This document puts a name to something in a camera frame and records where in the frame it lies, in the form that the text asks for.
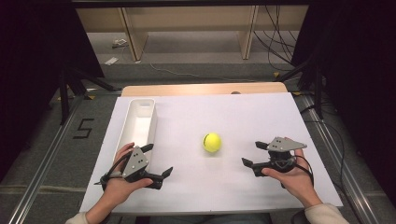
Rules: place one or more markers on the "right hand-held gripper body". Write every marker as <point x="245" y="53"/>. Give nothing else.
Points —
<point x="281" y="144"/>

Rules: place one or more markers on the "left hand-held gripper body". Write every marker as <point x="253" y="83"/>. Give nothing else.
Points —
<point x="134" y="163"/>

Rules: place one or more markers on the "white rectangular plastic bin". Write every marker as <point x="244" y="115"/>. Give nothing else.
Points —
<point x="138" y="124"/>

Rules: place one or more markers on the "yellow tennis ball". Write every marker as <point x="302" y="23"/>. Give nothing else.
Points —
<point x="212" y="143"/>

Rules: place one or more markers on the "person's left hand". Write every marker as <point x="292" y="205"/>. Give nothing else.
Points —
<point x="120" y="188"/>

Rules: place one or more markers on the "person's right hand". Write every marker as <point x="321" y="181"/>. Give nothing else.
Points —
<point x="295" y="182"/>

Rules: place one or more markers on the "white table cover board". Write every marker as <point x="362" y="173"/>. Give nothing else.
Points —
<point x="218" y="186"/>

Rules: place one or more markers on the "black metal stand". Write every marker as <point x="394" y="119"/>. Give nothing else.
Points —
<point x="316" y="87"/>

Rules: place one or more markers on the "black chair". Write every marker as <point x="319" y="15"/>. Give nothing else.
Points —
<point x="299" y="217"/>

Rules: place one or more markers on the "white paper scrap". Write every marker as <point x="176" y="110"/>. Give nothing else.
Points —
<point x="111" y="61"/>

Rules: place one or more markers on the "black tripod stand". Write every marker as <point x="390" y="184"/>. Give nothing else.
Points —
<point x="67" y="93"/>

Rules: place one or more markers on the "small white floor item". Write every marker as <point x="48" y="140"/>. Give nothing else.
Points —
<point x="120" y="43"/>

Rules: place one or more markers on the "black curtain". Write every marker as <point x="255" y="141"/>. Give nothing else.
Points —
<point x="358" y="62"/>
<point x="31" y="62"/>

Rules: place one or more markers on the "light wooden desk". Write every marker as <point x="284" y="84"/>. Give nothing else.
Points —
<point x="193" y="18"/>

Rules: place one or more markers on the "metal floor rail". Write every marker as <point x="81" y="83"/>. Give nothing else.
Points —
<point x="40" y="168"/>
<point x="339" y="168"/>

